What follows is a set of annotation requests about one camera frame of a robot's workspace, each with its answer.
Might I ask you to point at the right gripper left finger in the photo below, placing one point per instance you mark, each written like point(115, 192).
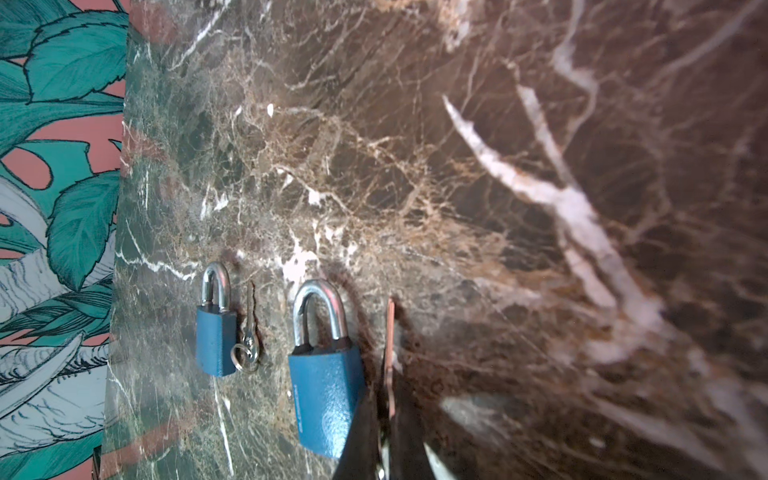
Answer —
point(360, 456)

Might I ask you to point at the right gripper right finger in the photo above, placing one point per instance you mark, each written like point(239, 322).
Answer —
point(406, 454)

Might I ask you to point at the blue padlock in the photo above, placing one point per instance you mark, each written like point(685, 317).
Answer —
point(326, 382)
point(216, 323)

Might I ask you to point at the small silver key with ring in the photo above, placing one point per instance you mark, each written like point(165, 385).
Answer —
point(246, 353)

